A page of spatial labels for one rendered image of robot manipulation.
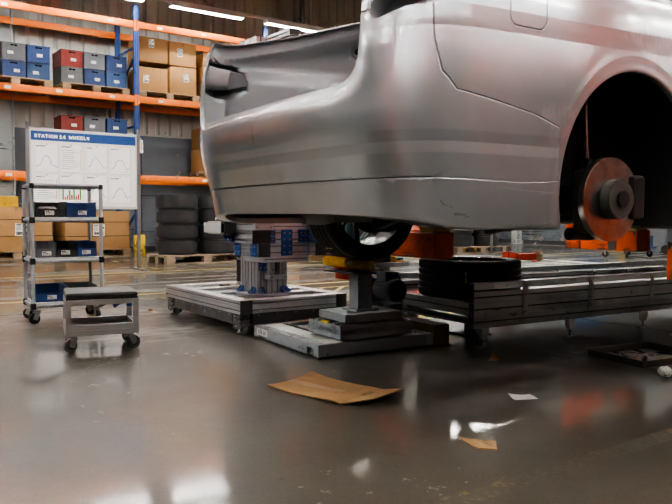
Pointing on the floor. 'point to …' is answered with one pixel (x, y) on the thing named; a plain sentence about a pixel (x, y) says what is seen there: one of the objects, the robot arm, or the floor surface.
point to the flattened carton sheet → (331, 389)
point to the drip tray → (659, 355)
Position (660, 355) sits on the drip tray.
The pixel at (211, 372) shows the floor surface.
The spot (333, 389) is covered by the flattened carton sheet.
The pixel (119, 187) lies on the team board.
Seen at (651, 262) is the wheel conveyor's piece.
